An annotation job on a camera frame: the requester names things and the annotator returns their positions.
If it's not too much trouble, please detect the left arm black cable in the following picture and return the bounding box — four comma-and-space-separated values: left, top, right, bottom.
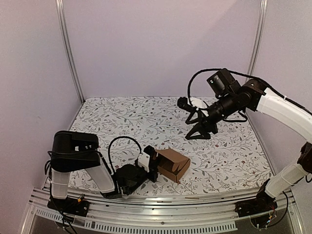
108, 136, 142, 176

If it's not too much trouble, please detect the floral patterned table mat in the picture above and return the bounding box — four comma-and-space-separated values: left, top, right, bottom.
70, 97, 273, 197

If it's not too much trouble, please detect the aluminium frame post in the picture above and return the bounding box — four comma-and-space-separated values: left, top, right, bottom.
55, 0, 85, 104
246, 0, 268, 75

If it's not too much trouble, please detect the right aluminium frame post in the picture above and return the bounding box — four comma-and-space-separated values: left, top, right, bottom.
246, 0, 268, 75

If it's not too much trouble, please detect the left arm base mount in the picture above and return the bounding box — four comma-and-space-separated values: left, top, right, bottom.
47, 194, 90, 217

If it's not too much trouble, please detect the front aluminium rail base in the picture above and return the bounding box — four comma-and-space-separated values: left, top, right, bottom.
20, 187, 305, 234

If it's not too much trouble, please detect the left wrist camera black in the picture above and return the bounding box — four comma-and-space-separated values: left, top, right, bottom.
136, 145, 159, 173

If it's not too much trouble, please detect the left aluminium frame post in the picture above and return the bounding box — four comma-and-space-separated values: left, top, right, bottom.
55, 0, 85, 104

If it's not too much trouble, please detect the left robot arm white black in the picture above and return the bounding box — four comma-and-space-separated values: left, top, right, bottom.
45, 131, 158, 212

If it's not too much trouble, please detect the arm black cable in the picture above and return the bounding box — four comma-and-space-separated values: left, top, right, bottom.
187, 68, 308, 110
108, 136, 142, 176

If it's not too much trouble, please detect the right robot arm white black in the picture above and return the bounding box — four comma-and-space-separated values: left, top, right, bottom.
180, 68, 312, 213

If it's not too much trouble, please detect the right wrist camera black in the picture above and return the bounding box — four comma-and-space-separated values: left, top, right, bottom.
177, 97, 208, 112

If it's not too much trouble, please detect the brown cardboard box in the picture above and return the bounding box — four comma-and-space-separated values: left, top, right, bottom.
156, 148, 191, 183

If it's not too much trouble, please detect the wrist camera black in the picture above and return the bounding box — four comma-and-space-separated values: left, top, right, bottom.
136, 145, 159, 173
177, 97, 208, 112

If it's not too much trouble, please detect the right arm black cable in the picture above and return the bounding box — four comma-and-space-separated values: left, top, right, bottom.
187, 68, 308, 110

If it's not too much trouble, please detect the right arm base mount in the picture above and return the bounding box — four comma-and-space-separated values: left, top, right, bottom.
234, 191, 277, 217

